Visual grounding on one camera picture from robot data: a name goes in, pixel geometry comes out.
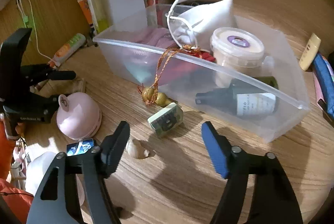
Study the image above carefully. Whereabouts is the orange green tube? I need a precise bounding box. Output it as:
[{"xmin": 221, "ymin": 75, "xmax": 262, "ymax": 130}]
[{"xmin": 48, "ymin": 33, "xmax": 86, "ymax": 68}]

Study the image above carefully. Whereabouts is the clear plastic storage bin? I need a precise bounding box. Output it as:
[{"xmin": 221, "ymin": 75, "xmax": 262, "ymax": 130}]
[{"xmin": 94, "ymin": 4, "xmax": 310, "ymax": 142}]

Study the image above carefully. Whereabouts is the person's left hand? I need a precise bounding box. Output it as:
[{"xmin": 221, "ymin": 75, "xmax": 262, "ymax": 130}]
[{"xmin": 1, "ymin": 113, "xmax": 24, "ymax": 141}]

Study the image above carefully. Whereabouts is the dark green glass bottle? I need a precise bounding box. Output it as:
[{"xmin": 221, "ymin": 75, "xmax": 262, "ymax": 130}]
[{"xmin": 195, "ymin": 78, "xmax": 279, "ymax": 118}]

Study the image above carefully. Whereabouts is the white round lidded tub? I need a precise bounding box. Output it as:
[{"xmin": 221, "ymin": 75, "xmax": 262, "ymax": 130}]
[{"xmin": 210, "ymin": 27, "xmax": 265, "ymax": 73}]

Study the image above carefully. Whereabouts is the beige seashell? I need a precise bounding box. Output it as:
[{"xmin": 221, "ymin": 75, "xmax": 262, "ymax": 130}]
[{"xmin": 125, "ymin": 137, "xmax": 156, "ymax": 160}]

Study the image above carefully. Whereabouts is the yellow-green spray bottle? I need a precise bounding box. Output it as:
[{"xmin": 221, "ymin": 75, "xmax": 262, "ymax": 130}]
[{"xmin": 88, "ymin": 0, "xmax": 109, "ymax": 34}]

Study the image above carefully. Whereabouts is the orange jacket sleeve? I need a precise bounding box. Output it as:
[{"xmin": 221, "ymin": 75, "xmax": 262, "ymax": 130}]
[{"xmin": 1, "ymin": 121, "xmax": 33, "ymax": 223}]

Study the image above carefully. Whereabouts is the small blue card pack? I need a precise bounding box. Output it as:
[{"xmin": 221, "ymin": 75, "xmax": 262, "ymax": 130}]
[{"xmin": 66, "ymin": 139, "xmax": 96, "ymax": 156}]

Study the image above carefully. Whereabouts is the blue patchwork pencil case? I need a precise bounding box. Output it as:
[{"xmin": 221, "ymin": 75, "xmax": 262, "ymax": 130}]
[{"xmin": 313, "ymin": 52, "xmax": 334, "ymax": 119}]

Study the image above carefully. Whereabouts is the white drawstring cloth bag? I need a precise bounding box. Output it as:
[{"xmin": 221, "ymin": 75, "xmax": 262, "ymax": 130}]
[{"xmin": 166, "ymin": 0, "xmax": 237, "ymax": 51}]

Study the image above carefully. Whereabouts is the pink round desk vacuum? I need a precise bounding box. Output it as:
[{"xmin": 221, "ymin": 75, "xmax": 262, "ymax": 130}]
[{"xmin": 56, "ymin": 92, "xmax": 102, "ymax": 141}]

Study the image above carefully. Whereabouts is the green patterned small box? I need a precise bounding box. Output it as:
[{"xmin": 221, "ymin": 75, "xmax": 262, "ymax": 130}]
[{"xmin": 147, "ymin": 103, "xmax": 183, "ymax": 138}]

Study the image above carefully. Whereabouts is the red velvet gold-trim pouch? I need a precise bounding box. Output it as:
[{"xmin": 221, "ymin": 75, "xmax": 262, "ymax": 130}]
[{"xmin": 158, "ymin": 52, "xmax": 216, "ymax": 86}]

